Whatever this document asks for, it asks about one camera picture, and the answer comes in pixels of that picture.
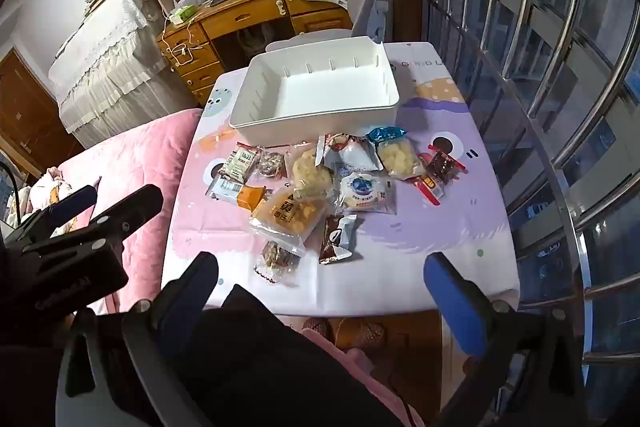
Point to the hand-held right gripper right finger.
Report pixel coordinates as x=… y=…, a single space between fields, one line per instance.
x=455 y=302

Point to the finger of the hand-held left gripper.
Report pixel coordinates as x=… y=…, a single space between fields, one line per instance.
x=75 y=203
x=125 y=212

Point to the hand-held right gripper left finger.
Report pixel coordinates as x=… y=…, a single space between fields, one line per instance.
x=185 y=297

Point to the brown nut snack clear packet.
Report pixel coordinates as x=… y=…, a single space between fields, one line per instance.
x=275 y=259

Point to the red white snack packet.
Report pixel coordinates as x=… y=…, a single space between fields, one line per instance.
x=429 y=187

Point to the green white snack packet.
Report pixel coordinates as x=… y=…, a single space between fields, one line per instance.
x=240 y=163

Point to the brown white snack packet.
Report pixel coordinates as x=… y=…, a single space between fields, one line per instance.
x=337 y=239

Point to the red dates clear packet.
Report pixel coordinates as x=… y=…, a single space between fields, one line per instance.
x=442 y=167

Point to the round cake packet blue label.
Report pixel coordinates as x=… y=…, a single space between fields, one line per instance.
x=362 y=194

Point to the pale rice cracker clear packet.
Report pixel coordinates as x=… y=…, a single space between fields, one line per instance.
x=311 y=177

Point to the apple print snack packet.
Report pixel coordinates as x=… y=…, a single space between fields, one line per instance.
x=352 y=154

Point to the white plastic storage box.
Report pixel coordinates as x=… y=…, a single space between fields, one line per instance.
x=320 y=92

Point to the pale printed plush toy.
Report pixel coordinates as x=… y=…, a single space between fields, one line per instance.
x=50 y=187

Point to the pink fleece blanket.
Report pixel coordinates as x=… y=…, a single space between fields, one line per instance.
x=140 y=157

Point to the brown patterned slipper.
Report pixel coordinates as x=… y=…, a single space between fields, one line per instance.
x=365 y=332
x=317 y=329

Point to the person's black clothed leg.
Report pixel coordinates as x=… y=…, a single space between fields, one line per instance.
x=260 y=357

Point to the brown wooden cabinet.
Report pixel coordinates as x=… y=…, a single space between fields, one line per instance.
x=25 y=107

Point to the person's pink garment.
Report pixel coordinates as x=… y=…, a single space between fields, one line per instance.
x=370 y=387

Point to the metal window railing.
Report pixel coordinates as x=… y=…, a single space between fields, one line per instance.
x=565 y=207

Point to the cream lace furniture cover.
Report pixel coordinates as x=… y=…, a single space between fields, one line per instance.
x=100 y=57

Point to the green tissue box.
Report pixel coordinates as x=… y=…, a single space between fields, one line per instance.
x=184 y=13

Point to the wooden desk with drawers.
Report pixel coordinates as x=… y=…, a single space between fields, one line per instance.
x=240 y=14

